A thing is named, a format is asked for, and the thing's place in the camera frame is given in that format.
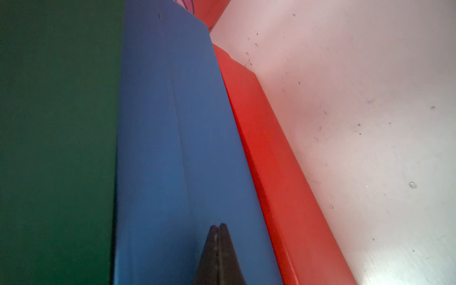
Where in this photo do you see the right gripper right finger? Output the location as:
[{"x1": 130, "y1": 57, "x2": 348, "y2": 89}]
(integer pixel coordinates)
[{"x1": 218, "y1": 223, "x2": 246, "y2": 285}]

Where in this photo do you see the red shoebox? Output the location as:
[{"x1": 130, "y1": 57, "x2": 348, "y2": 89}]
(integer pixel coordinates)
[{"x1": 192, "y1": 0, "x2": 358, "y2": 285}]

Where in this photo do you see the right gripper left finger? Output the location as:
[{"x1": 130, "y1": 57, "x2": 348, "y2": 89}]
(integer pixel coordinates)
[{"x1": 192, "y1": 225, "x2": 219, "y2": 285}]

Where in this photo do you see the blue shoebox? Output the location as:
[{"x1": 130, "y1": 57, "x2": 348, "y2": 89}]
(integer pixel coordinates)
[{"x1": 114, "y1": 1, "x2": 282, "y2": 285}]

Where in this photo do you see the green shoebox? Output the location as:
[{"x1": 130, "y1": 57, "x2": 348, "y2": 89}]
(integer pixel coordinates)
[{"x1": 1, "y1": 1, "x2": 124, "y2": 285}]

